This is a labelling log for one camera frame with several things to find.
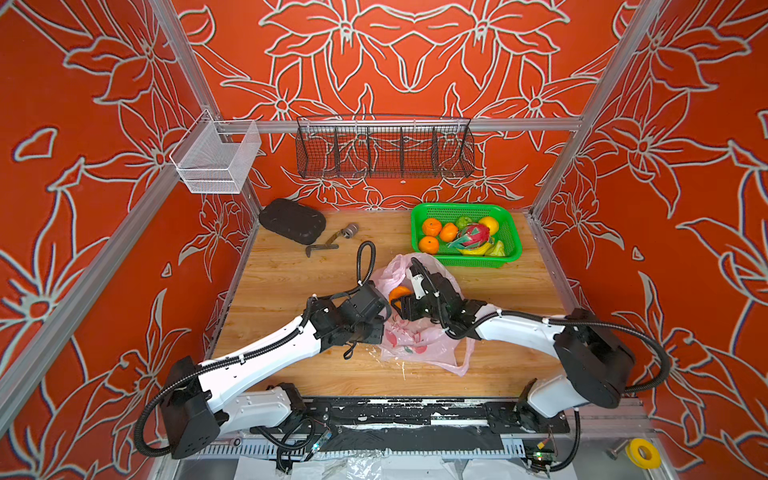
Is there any green round fruit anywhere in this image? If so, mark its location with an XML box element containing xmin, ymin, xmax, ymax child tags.
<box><xmin>455</xmin><ymin>216</ymin><xmax>474</xmax><ymax>230</ymax></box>

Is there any black wire wall basket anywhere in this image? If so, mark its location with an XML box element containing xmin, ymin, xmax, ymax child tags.
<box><xmin>295</xmin><ymin>114</ymin><xmax>477</xmax><ymax>180</ymax></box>

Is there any orange fruit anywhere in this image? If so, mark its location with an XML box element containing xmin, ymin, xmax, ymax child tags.
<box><xmin>421</xmin><ymin>218</ymin><xmax>443</xmax><ymax>237</ymax></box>
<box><xmin>389</xmin><ymin>285</ymin><xmax>413</xmax><ymax>302</ymax></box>
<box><xmin>439</xmin><ymin>222</ymin><xmax>460</xmax><ymax>243</ymax></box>
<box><xmin>418</xmin><ymin>236</ymin><xmax>440</xmax><ymax>255</ymax></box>

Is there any red green dragon fruit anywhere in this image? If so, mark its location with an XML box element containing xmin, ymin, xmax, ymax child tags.
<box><xmin>448</xmin><ymin>223</ymin><xmax>491</xmax><ymax>249</ymax></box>

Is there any yellow tape roll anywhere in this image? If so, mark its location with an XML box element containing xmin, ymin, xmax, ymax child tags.
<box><xmin>624</xmin><ymin>438</ymin><xmax>662</xmax><ymax>470</ymax></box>

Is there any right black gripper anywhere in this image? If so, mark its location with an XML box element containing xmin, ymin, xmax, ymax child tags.
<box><xmin>386</xmin><ymin>291</ymin><xmax>449</xmax><ymax>324</ymax></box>

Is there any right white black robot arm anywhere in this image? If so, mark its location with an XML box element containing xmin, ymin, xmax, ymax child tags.
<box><xmin>391</xmin><ymin>258</ymin><xmax>672</xmax><ymax>418</ymax></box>

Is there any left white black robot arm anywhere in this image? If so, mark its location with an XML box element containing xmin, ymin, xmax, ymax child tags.
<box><xmin>133</xmin><ymin>240</ymin><xmax>392</xmax><ymax>459</ymax></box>

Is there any white wire wall basket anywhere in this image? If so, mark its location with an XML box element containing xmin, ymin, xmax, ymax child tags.
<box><xmin>170</xmin><ymin>110</ymin><xmax>262</xmax><ymax>194</ymax></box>

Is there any black oval tray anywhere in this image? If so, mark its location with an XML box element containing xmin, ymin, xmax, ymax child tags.
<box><xmin>259</xmin><ymin>198</ymin><xmax>326</xmax><ymax>246</ymax></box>

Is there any green plastic basket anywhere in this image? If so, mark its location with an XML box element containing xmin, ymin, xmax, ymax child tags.
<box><xmin>410</xmin><ymin>203</ymin><xmax>523</xmax><ymax>268</ymax></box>

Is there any yellow banana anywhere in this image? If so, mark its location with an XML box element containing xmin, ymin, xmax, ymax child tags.
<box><xmin>459</xmin><ymin>242</ymin><xmax>493</xmax><ymax>256</ymax></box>

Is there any metal hand tool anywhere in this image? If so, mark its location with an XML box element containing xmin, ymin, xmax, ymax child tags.
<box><xmin>305</xmin><ymin>223</ymin><xmax>359</xmax><ymax>258</ymax></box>

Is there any yellow green pear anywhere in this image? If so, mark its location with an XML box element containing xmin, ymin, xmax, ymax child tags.
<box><xmin>484</xmin><ymin>240</ymin><xmax>506</xmax><ymax>258</ymax></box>

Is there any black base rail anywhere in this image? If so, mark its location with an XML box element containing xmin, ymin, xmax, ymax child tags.
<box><xmin>266</xmin><ymin>396</ymin><xmax>571</xmax><ymax>453</ymax></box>

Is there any pink plastic bag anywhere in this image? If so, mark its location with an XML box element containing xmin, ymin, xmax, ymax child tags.
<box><xmin>372</xmin><ymin>253</ymin><xmax>475</xmax><ymax>377</ymax></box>

